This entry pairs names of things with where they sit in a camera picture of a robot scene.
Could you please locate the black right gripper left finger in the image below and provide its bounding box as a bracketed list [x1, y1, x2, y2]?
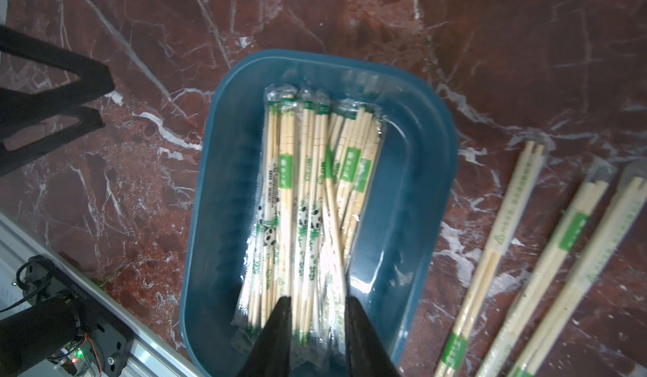
[237, 296, 292, 377]

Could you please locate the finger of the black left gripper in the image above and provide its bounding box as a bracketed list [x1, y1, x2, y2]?
[1, 26, 116, 176]

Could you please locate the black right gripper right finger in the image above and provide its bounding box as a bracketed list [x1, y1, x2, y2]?
[345, 296, 399, 377]

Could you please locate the chopstick pair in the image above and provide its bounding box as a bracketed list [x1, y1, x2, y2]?
[476, 158, 617, 377]
[508, 159, 646, 377]
[434, 134, 547, 377]

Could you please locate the teal plastic storage box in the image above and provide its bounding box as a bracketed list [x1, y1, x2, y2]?
[180, 50, 457, 376]

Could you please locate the wrapped chopsticks panda print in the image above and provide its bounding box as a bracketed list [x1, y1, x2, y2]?
[239, 85, 281, 337]

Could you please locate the wrapped chopsticks green band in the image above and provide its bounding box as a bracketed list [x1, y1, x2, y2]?
[277, 89, 297, 299]

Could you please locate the wrapped chopsticks right side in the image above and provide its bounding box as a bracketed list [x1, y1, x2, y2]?
[335, 103, 383, 263]

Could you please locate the aluminium front rail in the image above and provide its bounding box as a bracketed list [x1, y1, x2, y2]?
[1, 214, 200, 376]

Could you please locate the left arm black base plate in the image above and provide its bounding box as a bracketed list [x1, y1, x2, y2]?
[16, 255, 134, 376]

